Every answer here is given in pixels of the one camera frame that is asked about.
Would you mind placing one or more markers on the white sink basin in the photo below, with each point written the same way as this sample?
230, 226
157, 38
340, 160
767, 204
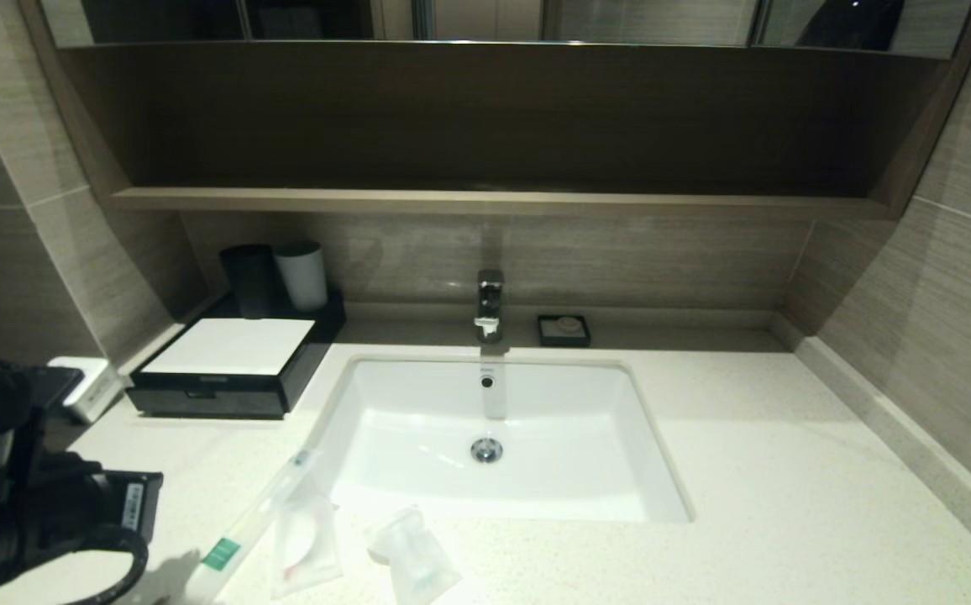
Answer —
536, 454

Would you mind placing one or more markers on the clear sachet cotton pads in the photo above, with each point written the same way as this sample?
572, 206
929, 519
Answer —
305, 538

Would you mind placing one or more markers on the toothbrush packet green label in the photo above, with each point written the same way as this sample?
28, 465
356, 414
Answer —
221, 555

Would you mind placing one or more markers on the chrome faucet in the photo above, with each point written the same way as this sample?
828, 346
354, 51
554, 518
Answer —
490, 302

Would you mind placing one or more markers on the beige soap bar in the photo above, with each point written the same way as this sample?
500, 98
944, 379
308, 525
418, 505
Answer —
568, 324

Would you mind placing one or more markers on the black drawer box white top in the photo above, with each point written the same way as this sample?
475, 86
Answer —
225, 395

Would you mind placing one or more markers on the crumpled clear plastic sachet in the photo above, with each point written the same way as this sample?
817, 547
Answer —
414, 559

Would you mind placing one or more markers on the black soap dish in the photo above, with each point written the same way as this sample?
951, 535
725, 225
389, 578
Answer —
546, 340

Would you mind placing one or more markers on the grey white cup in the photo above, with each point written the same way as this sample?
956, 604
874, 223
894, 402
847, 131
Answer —
305, 281

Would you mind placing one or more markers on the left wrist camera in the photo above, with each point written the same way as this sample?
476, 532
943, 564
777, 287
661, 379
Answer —
86, 386

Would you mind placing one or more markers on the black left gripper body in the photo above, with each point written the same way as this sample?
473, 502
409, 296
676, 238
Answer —
74, 521

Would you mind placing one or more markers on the mirror cabinet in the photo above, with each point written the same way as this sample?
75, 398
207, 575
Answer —
645, 21

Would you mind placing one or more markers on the black cup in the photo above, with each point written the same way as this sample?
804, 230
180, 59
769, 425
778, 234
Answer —
246, 281

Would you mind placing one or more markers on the chrome sink drain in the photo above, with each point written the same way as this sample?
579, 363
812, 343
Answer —
486, 450

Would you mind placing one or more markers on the brown wooden wall shelf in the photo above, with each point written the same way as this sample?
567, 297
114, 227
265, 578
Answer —
494, 202

